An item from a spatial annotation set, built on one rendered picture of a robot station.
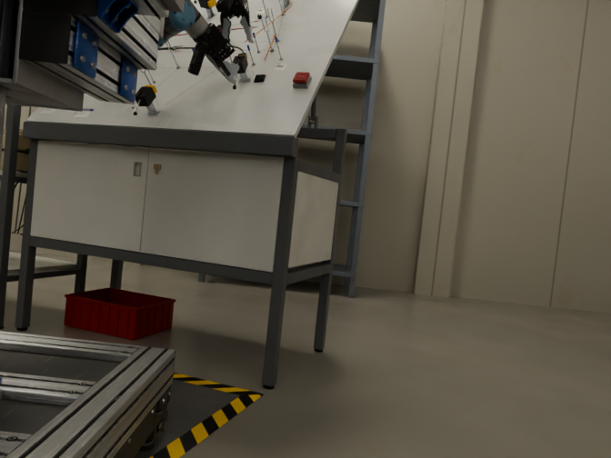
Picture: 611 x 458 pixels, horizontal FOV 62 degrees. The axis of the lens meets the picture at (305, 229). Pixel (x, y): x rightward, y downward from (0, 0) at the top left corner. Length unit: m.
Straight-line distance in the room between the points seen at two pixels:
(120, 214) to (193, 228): 0.33
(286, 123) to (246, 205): 0.32
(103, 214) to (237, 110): 0.67
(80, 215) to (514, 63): 3.84
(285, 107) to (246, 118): 0.14
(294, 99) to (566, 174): 3.49
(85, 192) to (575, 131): 4.07
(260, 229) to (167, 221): 0.38
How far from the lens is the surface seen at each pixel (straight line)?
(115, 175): 2.11
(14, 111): 2.45
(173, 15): 1.63
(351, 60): 4.01
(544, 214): 4.91
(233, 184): 1.83
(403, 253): 4.56
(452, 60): 4.71
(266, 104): 1.89
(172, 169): 1.96
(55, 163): 2.32
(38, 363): 1.37
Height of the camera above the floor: 0.63
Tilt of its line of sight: 2 degrees down
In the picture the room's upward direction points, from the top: 6 degrees clockwise
